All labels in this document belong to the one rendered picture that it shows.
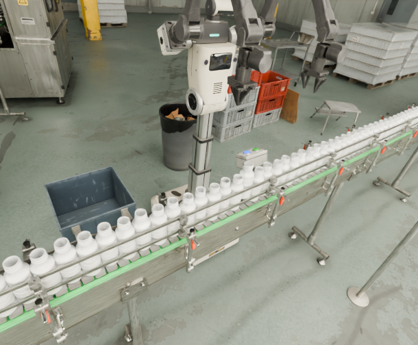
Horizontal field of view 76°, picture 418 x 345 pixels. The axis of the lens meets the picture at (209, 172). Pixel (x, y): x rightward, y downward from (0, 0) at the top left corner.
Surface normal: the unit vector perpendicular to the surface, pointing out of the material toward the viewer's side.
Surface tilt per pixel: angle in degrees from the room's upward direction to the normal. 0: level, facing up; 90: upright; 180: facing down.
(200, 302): 0
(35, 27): 90
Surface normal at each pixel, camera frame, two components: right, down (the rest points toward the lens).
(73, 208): 0.57, 0.55
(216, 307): 0.10, -0.79
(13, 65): 0.29, 0.60
